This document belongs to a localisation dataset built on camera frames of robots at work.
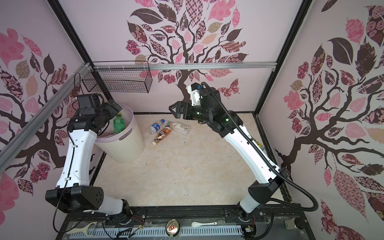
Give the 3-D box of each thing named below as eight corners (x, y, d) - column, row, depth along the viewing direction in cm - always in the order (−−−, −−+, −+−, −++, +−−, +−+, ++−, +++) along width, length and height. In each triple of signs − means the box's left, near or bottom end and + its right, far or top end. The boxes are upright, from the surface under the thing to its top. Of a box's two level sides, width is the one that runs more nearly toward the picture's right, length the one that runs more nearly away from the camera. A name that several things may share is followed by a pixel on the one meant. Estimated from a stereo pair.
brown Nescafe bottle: (152, 144, 103) (150, 140, 99) (166, 129, 112) (165, 125, 108) (157, 147, 101) (156, 143, 97) (172, 132, 110) (171, 127, 106)
